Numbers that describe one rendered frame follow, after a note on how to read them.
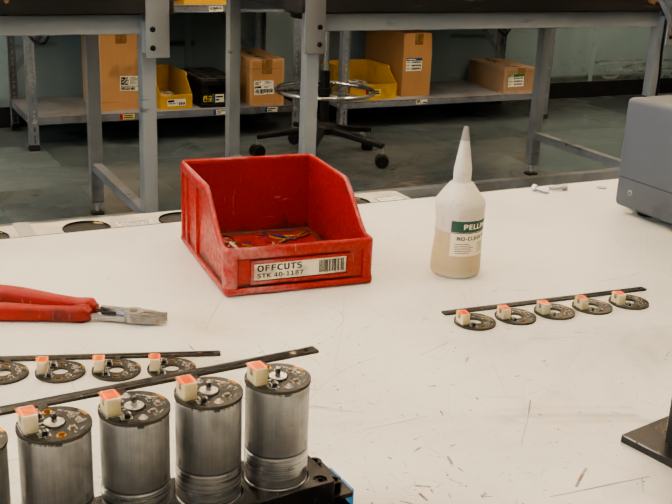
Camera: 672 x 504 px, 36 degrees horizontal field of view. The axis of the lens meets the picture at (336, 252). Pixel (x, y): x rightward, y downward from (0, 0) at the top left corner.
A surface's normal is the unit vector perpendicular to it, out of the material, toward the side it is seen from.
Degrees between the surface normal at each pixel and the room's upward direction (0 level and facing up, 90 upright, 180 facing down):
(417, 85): 90
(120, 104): 89
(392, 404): 0
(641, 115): 90
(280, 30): 90
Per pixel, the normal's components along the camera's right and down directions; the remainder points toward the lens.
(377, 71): -0.89, 0.08
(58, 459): 0.30, 0.32
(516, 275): 0.04, -0.95
